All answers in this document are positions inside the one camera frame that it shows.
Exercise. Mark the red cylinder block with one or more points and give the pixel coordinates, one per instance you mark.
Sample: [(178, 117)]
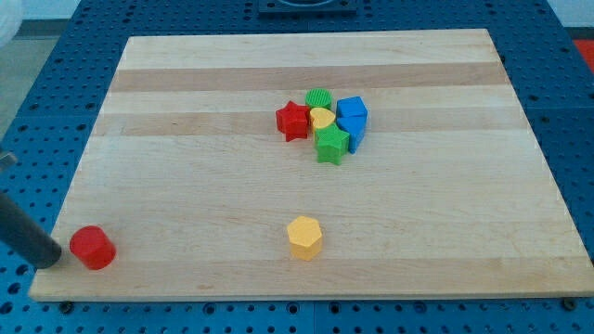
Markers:
[(92, 247)]

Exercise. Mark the green cylinder block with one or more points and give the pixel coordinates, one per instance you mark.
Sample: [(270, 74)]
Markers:
[(318, 98)]

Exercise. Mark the blue cube block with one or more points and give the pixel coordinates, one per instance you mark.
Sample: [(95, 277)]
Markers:
[(351, 107)]

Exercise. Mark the red star block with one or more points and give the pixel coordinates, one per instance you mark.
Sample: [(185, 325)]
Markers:
[(293, 121)]

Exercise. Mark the light wooden board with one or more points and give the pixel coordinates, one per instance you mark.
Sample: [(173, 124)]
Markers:
[(448, 196)]

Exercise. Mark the yellow hexagon block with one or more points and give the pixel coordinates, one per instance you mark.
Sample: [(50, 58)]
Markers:
[(305, 238)]

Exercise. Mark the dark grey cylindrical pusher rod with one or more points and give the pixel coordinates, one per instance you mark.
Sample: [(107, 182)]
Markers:
[(25, 237)]

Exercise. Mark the blue pentagon block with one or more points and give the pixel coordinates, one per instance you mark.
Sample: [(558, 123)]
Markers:
[(356, 128)]

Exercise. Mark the yellow heart block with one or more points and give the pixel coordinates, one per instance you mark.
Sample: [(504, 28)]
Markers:
[(320, 118)]

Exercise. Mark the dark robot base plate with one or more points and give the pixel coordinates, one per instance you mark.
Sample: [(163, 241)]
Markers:
[(270, 7)]

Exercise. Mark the green star block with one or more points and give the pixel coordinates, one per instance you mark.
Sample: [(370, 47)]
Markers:
[(331, 143)]

